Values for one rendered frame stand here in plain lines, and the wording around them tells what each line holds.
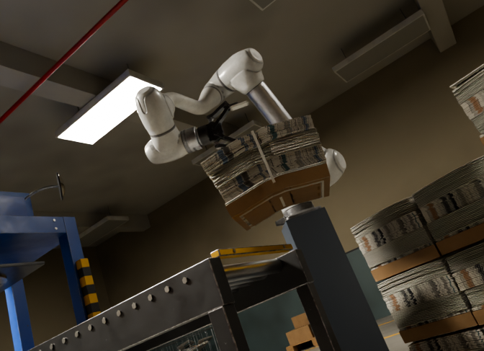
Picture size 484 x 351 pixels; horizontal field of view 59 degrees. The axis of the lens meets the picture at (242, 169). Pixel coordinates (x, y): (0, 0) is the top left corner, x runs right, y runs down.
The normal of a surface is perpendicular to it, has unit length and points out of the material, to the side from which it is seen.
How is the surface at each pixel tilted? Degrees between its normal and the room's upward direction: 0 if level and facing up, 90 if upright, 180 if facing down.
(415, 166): 90
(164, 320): 90
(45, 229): 90
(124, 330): 90
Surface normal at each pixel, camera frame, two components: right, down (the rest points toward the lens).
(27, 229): 0.77, -0.47
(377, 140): -0.54, -0.11
